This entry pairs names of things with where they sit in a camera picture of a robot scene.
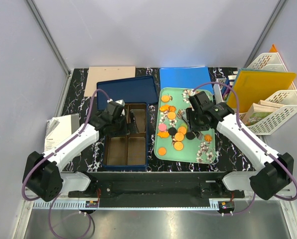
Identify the yellow fish cookie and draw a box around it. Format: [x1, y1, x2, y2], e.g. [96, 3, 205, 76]
[157, 131, 169, 138]

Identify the green floral serving tray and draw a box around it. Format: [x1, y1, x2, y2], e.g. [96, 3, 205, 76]
[154, 87, 216, 164]

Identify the black sandwich cookie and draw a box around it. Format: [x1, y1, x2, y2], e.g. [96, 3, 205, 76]
[168, 127, 177, 136]
[185, 132, 196, 140]

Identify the yellow folder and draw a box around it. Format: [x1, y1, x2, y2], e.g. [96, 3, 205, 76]
[226, 68, 297, 113]

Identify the white desk file organizer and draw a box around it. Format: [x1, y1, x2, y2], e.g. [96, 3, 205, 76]
[213, 52, 297, 135]

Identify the pink sandwich cookie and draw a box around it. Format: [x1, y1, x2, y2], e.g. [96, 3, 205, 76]
[158, 123, 167, 131]

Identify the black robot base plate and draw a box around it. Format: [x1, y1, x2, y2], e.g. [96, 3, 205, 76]
[68, 172, 245, 209]

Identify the white manual booklet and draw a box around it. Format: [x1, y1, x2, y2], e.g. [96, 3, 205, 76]
[44, 114, 80, 155]

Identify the round yellow sandwich cookie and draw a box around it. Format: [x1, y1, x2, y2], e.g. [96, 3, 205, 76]
[177, 126, 187, 135]
[173, 141, 184, 151]
[174, 132, 185, 141]

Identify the blue cookie tin box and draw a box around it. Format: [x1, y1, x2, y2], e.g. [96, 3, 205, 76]
[101, 102, 149, 172]

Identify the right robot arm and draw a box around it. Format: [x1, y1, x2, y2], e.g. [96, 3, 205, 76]
[186, 92, 294, 200]

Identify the tan cardboard sheet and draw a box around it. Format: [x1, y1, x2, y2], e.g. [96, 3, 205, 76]
[84, 66, 136, 97]

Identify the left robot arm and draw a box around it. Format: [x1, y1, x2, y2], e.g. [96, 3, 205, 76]
[21, 100, 129, 202]

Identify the blue folder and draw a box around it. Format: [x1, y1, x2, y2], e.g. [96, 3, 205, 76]
[159, 67, 211, 92]

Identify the green covered book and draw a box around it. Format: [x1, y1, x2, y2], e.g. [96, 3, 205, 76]
[242, 100, 285, 126]

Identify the blue tin lid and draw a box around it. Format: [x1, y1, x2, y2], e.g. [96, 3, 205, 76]
[97, 76, 158, 105]

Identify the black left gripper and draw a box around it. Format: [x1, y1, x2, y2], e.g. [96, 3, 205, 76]
[110, 112, 139, 138]

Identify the plain orange round cookie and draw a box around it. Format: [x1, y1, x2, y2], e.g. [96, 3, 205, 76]
[158, 147, 166, 156]

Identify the orange flower cookie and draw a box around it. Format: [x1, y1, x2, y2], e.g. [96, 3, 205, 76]
[204, 134, 213, 143]
[168, 106, 176, 112]

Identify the orange fish cookie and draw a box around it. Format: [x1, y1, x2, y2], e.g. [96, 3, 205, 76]
[159, 105, 170, 112]

